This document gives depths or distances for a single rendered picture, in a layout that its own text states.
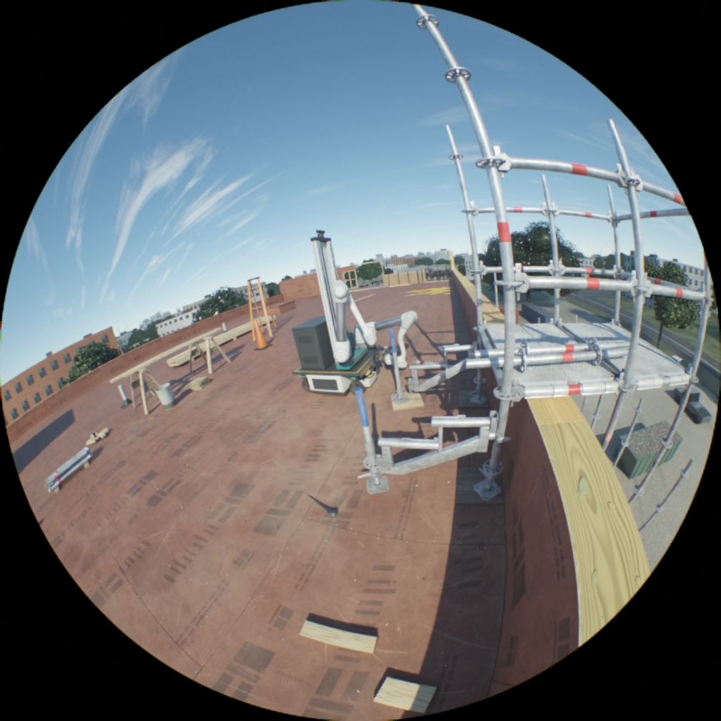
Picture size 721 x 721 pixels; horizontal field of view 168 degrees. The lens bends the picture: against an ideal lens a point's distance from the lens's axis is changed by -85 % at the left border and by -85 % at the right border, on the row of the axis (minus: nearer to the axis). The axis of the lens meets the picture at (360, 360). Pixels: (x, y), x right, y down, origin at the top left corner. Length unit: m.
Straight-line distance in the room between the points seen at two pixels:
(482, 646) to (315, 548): 1.04
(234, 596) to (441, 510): 1.32
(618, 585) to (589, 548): 0.15
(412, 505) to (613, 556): 1.20
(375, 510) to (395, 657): 0.92
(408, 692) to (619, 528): 0.97
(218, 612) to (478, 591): 1.34
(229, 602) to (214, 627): 0.19
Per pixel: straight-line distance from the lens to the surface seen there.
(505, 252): 1.03
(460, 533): 1.51
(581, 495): 0.88
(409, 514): 1.58
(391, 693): 1.32
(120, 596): 2.28
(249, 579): 1.63
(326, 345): 2.84
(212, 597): 1.72
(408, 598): 1.37
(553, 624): 0.86
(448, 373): 2.32
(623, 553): 0.85
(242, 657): 1.55
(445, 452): 1.39
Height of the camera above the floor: 1.33
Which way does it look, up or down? 21 degrees down
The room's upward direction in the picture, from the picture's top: 10 degrees counter-clockwise
